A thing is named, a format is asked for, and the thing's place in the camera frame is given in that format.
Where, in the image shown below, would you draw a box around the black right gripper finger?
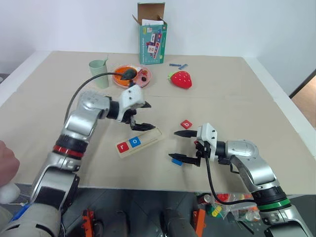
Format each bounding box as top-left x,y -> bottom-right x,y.
168,153 -> 199,166
173,130 -> 198,138

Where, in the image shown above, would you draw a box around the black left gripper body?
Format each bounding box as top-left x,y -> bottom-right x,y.
121,106 -> 138,130

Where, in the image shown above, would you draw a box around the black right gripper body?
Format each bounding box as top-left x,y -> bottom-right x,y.
195,141 -> 210,167

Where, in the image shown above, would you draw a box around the red letter b block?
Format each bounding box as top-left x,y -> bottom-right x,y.
179,119 -> 194,130

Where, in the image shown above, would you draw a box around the long wooden letter tray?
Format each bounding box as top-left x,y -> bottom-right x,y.
116,128 -> 164,159

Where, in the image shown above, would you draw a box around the blue letter o block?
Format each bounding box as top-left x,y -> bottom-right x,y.
128,137 -> 142,149

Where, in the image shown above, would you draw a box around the red letter r block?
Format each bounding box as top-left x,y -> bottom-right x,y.
117,141 -> 130,153

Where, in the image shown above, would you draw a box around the person's bare hand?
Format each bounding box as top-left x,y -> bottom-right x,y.
0,140 -> 20,188

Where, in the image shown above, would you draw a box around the pink round plate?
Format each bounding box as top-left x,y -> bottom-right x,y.
112,64 -> 154,88

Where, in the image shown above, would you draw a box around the dark green toy avocado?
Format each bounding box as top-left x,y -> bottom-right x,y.
122,69 -> 138,81

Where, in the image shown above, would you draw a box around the orange bowl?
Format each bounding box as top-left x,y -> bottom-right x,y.
113,67 -> 138,84

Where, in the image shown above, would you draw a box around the red toy strawberry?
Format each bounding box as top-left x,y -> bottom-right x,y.
167,70 -> 193,90

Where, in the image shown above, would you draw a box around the pale green cup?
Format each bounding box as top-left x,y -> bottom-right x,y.
88,59 -> 110,89

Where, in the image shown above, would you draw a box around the teal open cardboard box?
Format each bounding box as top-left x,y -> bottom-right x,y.
131,1 -> 168,66

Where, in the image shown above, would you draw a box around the dark rounded shape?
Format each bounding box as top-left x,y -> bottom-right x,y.
159,207 -> 198,237

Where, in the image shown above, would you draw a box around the clear bag of toys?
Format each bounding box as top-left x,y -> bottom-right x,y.
197,192 -> 263,223

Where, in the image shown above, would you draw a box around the white paper sheets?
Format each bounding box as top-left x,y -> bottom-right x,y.
141,18 -> 164,26

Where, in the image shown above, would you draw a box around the orange and black tool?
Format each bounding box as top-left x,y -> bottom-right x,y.
82,208 -> 96,237

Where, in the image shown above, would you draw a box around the brown wooden door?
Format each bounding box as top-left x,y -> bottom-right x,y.
289,70 -> 316,129

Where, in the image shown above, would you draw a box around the white rounded object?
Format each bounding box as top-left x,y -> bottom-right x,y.
0,182 -> 21,204

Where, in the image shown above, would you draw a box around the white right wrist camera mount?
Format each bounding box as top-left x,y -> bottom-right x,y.
196,122 -> 219,159

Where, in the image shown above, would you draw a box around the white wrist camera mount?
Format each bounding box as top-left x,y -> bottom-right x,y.
118,85 -> 146,123
196,122 -> 219,159

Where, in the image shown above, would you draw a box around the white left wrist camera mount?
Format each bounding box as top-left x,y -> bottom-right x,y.
118,85 -> 146,123

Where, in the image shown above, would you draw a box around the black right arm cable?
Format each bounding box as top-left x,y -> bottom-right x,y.
203,158 -> 258,205

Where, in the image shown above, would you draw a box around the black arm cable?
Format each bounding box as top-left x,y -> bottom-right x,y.
64,72 -> 136,124
203,158 -> 258,205

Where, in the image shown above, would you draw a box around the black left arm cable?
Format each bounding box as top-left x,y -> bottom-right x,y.
64,72 -> 136,124

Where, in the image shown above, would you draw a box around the orange bracket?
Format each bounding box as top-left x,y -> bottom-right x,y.
193,208 -> 206,233

